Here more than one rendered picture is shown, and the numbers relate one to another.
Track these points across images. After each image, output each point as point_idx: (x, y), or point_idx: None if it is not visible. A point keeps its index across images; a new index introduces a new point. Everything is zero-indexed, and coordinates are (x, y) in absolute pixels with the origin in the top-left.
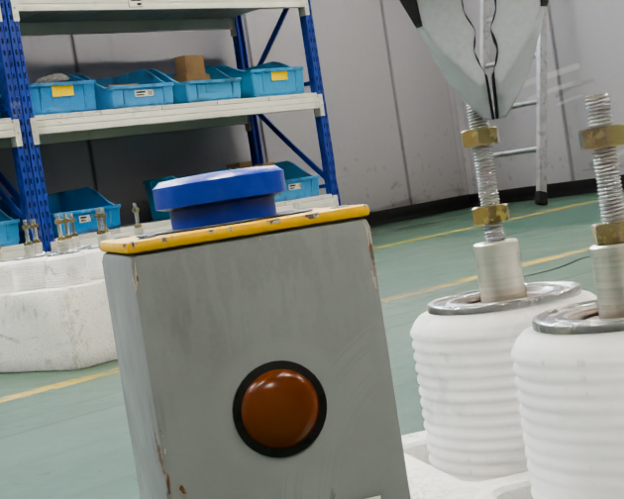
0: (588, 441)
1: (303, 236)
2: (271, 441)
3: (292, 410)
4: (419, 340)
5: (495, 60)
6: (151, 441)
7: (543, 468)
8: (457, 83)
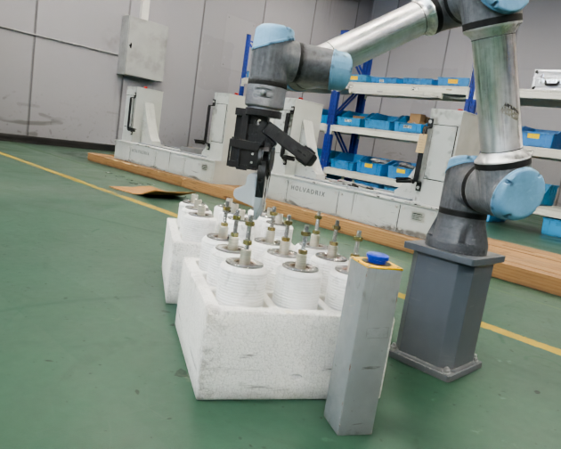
0: (316, 292)
1: None
2: None
3: None
4: (250, 275)
5: (263, 207)
6: (391, 299)
7: (304, 299)
8: (258, 211)
